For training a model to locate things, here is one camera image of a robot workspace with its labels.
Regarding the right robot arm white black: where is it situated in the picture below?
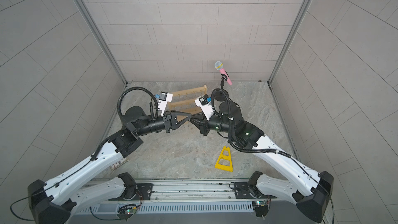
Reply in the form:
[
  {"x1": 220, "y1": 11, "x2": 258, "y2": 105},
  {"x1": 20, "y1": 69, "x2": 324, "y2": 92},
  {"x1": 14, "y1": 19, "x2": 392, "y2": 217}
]
[{"x1": 189, "y1": 89, "x2": 334, "y2": 224}]

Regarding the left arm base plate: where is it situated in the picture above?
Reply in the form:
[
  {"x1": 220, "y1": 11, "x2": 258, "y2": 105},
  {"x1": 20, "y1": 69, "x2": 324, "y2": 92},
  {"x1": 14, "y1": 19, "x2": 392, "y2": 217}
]
[{"x1": 109, "y1": 183, "x2": 153, "y2": 201}]

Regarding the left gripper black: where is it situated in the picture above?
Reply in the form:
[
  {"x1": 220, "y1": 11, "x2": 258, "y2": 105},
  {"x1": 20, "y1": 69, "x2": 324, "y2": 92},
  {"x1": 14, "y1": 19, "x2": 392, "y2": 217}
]
[{"x1": 134, "y1": 111, "x2": 190, "y2": 136}]

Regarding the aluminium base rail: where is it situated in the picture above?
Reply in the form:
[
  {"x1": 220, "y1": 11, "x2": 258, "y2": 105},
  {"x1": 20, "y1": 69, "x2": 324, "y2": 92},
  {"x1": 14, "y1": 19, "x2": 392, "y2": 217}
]
[{"x1": 71, "y1": 178, "x2": 321, "y2": 206}]

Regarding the small printed card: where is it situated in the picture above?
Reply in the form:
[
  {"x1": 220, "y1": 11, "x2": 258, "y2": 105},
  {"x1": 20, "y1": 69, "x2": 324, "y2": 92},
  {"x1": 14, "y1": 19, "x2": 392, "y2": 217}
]
[{"x1": 110, "y1": 158, "x2": 129, "y2": 171}]

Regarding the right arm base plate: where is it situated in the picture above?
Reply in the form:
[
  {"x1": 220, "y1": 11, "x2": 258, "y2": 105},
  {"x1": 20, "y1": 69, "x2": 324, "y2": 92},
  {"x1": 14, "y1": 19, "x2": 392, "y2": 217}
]
[{"x1": 229, "y1": 182, "x2": 276, "y2": 199}]

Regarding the wooden jewelry display stand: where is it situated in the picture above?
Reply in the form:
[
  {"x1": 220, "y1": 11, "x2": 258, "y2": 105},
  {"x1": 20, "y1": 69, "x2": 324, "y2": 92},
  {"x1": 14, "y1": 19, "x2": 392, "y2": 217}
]
[{"x1": 166, "y1": 85, "x2": 207, "y2": 115}]

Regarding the right green circuit board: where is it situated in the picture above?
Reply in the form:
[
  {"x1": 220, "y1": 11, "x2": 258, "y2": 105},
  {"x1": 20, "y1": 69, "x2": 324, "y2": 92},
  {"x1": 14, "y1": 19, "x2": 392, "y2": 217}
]
[{"x1": 252, "y1": 201, "x2": 269, "y2": 219}]

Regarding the yellow triangular plastic stand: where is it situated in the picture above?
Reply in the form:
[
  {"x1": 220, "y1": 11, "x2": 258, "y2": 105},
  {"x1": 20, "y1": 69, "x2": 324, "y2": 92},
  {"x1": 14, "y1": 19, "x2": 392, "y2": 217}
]
[{"x1": 215, "y1": 146, "x2": 233, "y2": 172}]

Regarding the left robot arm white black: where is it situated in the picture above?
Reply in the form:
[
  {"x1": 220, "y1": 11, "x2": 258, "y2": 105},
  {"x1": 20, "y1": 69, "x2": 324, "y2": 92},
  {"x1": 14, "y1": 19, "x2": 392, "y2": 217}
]
[{"x1": 26, "y1": 87, "x2": 192, "y2": 224}]

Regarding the green circuit board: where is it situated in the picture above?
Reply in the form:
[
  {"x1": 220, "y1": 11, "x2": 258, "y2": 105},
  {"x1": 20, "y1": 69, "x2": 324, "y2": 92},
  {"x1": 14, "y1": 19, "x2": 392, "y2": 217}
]
[
  {"x1": 252, "y1": 201, "x2": 269, "y2": 219},
  {"x1": 117, "y1": 204, "x2": 138, "y2": 221}
]

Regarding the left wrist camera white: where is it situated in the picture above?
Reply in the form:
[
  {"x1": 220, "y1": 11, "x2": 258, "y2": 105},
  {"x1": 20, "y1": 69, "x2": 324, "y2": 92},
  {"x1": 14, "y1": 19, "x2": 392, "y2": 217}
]
[{"x1": 155, "y1": 92, "x2": 173, "y2": 117}]

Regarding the pink toy microphone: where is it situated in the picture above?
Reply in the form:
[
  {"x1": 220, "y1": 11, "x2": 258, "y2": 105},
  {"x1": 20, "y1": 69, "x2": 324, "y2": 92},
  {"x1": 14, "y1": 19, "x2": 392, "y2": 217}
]
[{"x1": 215, "y1": 61, "x2": 232, "y2": 85}]

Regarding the left green circuit board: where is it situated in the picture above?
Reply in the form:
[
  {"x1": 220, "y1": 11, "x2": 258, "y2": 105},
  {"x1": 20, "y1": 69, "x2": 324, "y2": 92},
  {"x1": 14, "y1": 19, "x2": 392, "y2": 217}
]
[{"x1": 117, "y1": 204, "x2": 138, "y2": 221}]

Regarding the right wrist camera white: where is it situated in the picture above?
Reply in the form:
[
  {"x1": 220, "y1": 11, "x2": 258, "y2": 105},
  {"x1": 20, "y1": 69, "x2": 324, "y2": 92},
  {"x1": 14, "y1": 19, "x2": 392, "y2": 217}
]
[{"x1": 194, "y1": 94, "x2": 215, "y2": 120}]

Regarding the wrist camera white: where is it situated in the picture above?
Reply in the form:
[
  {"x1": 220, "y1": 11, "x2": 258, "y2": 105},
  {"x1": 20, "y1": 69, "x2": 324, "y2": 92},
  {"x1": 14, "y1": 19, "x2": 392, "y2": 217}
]
[
  {"x1": 155, "y1": 92, "x2": 173, "y2": 117},
  {"x1": 194, "y1": 94, "x2": 215, "y2": 120}
]

